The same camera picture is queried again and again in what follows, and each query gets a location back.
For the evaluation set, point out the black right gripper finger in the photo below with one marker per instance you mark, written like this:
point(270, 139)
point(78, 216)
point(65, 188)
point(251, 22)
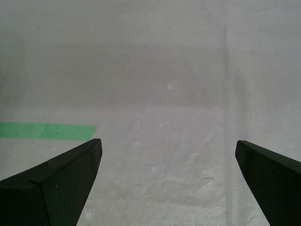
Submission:
point(47, 195)
point(279, 186)

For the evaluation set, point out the long green tape strip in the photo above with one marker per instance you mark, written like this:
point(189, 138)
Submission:
point(47, 131)

